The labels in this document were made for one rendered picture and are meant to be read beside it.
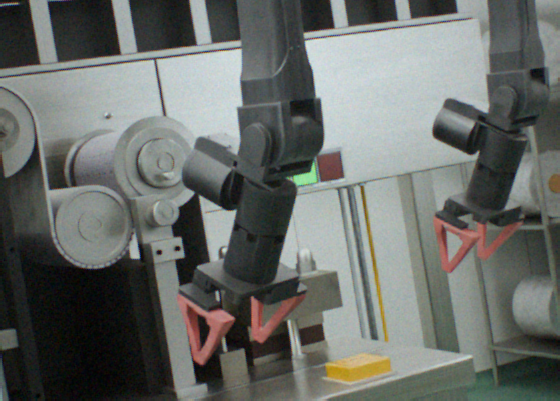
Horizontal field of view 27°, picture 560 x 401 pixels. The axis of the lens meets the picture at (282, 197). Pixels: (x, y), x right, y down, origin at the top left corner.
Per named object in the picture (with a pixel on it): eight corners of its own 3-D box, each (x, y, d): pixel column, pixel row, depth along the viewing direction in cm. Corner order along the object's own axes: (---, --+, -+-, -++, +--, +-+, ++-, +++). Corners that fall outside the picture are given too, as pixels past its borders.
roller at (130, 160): (132, 206, 178) (119, 131, 178) (81, 209, 201) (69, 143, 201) (200, 193, 184) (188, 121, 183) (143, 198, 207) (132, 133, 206)
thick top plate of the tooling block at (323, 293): (256, 328, 184) (250, 290, 184) (164, 312, 220) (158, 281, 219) (343, 306, 191) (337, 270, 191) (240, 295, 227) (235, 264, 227)
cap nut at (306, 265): (302, 276, 190) (298, 249, 190) (292, 275, 194) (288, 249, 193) (322, 272, 192) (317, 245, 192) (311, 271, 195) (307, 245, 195)
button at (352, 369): (351, 384, 165) (348, 368, 165) (327, 379, 171) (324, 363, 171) (392, 373, 168) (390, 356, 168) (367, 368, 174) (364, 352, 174)
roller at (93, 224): (63, 272, 174) (49, 192, 173) (19, 267, 196) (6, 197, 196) (138, 256, 179) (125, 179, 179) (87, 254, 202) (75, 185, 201)
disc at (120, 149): (122, 219, 178) (106, 122, 177) (121, 219, 179) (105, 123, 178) (211, 202, 185) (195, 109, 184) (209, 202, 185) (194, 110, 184)
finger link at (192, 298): (161, 352, 124) (179, 274, 121) (207, 336, 130) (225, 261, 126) (206, 383, 121) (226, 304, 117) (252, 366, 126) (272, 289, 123)
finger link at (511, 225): (444, 254, 168) (463, 195, 164) (470, 245, 173) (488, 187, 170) (484, 275, 164) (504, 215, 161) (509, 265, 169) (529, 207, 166)
